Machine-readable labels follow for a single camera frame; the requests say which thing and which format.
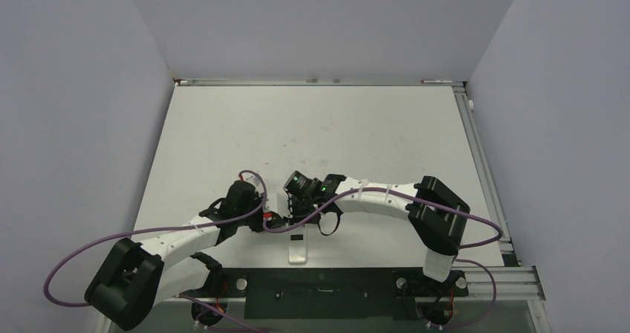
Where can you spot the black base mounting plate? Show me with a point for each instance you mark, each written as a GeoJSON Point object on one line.
{"type": "Point", "coordinates": [330, 293]}

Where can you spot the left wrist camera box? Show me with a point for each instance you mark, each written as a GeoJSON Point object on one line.
{"type": "Point", "coordinates": [253, 179]}

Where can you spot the aluminium table edge rail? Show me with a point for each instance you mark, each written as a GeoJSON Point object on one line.
{"type": "Point", "coordinates": [465, 107]}

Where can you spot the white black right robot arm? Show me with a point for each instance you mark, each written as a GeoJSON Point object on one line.
{"type": "Point", "coordinates": [426, 205]}

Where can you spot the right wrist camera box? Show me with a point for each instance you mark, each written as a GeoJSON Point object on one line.
{"type": "Point", "coordinates": [270, 207]}

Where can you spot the aluminium back table rail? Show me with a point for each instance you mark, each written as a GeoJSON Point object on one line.
{"type": "Point", "coordinates": [317, 82]}

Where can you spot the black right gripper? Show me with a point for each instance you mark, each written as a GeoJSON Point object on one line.
{"type": "Point", "coordinates": [293, 216]}

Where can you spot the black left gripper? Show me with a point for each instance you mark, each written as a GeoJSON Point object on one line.
{"type": "Point", "coordinates": [259, 226]}

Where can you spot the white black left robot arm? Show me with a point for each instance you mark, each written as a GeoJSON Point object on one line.
{"type": "Point", "coordinates": [136, 276]}

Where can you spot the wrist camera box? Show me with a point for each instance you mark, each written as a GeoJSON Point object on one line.
{"type": "Point", "coordinates": [253, 179]}
{"type": "Point", "coordinates": [270, 207]}

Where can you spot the white red remote control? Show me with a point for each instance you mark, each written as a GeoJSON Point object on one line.
{"type": "Point", "coordinates": [298, 246]}

